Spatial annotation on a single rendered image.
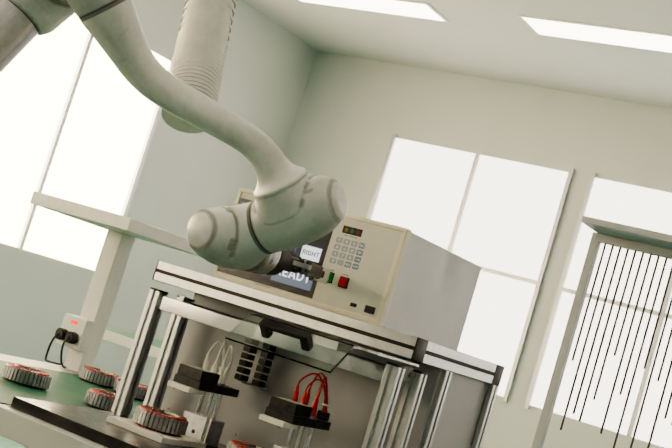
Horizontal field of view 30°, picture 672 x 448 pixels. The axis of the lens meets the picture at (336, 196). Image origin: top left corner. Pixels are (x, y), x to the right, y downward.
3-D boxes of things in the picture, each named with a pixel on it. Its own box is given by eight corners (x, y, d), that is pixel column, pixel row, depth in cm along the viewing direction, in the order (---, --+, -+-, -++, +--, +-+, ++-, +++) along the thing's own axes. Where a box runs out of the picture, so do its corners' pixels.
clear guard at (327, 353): (329, 373, 222) (339, 340, 222) (224, 338, 234) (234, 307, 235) (410, 393, 249) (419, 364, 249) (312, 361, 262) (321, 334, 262)
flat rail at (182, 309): (389, 384, 243) (393, 369, 244) (152, 306, 277) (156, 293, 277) (392, 385, 244) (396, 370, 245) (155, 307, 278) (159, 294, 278)
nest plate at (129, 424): (161, 443, 246) (163, 437, 246) (105, 421, 254) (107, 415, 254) (205, 449, 258) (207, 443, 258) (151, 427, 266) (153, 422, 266)
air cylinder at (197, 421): (203, 445, 264) (211, 419, 265) (177, 434, 268) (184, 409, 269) (217, 447, 268) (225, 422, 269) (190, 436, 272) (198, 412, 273)
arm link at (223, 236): (228, 281, 235) (287, 261, 229) (178, 265, 222) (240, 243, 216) (220, 228, 239) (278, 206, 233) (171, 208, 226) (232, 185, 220)
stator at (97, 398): (106, 413, 284) (112, 397, 285) (73, 399, 291) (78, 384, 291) (139, 419, 293) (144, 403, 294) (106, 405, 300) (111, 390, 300)
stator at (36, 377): (48, 387, 300) (53, 372, 300) (47, 393, 289) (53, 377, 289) (2, 374, 298) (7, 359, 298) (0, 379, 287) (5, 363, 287)
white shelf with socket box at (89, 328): (76, 387, 322) (131, 218, 327) (-21, 350, 342) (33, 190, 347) (159, 402, 351) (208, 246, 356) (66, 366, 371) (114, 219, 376)
